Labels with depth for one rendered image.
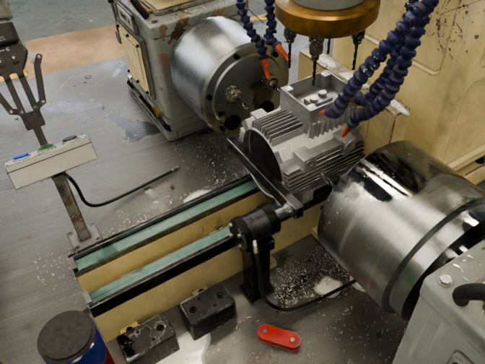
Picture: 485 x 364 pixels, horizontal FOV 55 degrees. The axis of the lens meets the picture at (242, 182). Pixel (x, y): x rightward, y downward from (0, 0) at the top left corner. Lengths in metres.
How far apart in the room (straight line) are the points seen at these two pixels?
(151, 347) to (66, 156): 0.41
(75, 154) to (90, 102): 0.66
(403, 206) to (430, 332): 0.18
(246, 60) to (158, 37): 0.25
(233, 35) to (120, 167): 0.50
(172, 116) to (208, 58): 0.31
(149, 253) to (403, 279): 0.54
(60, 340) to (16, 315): 0.59
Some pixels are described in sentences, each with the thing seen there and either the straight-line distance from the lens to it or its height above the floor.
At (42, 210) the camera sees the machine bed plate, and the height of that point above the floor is 0.80.
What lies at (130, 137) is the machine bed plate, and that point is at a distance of 1.46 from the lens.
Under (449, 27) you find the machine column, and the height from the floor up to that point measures 1.27.
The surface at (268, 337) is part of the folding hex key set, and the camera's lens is 0.96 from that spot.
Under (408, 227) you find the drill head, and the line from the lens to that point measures 0.72.
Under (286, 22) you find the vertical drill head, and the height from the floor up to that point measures 1.31.
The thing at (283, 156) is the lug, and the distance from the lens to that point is 0.89.
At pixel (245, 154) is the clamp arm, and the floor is 1.03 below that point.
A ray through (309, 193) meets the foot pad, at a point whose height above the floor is 0.98.
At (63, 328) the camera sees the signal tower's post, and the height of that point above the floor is 1.22.
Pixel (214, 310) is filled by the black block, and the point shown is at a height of 0.86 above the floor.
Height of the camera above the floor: 1.67
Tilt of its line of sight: 44 degrees down
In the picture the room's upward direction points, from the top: 3 degrees counter-clockwise
